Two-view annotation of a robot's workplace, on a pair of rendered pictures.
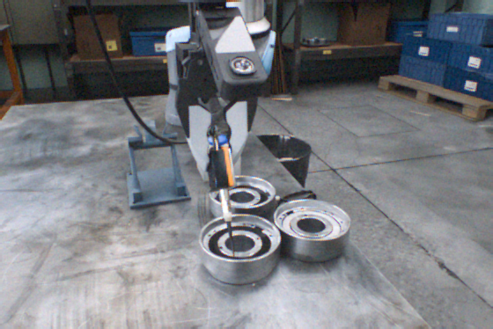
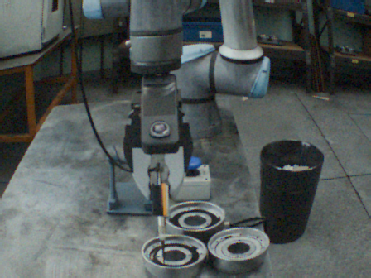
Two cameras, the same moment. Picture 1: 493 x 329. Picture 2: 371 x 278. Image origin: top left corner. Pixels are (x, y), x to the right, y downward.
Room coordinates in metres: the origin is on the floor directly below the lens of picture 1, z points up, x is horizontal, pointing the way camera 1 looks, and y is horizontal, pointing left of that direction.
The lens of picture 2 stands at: (-0.12, -0.18, 1.29)
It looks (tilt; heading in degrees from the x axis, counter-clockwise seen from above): 23 degrees down; 16
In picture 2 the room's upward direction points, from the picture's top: 1 degrees counter-clockwise
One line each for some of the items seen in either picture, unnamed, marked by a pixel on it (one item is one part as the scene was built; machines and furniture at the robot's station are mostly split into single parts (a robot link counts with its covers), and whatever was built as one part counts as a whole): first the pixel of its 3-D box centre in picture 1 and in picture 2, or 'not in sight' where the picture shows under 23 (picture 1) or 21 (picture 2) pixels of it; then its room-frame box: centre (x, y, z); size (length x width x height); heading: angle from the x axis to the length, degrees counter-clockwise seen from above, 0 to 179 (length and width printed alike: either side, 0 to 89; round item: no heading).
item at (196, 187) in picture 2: (217, 159); (191, 180); (0.72, 0.05, 0.82); 0.08 x 0.07 x 0.05; 17
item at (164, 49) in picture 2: not in sight; (153, 46); (0.49, 0.04, 1.15); 0.08 x 0.08 x 0.05
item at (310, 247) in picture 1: (310, 230); (238, 251); (0.48, -0.09, 0.82); 0.10 x 0.10 x 0.04
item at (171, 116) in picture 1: (193, 98); (193, 109); (1.05, 0.13, 0.85); 0.15 x 0.15 x 0.10
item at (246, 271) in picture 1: (239, 248); (174, 259); (0.44, 0.01, 0.82); 0.10 x 0.10 x 0.04
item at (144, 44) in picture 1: (158, 41); (204, 29); (4.10, 0.81, 0.56); 0.52 x 0.38 x 0.22; 104
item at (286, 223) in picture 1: (310, 230); (238, 251); (0.48, -0.09, 0.82); 0.08 x 0.08 x 0.02
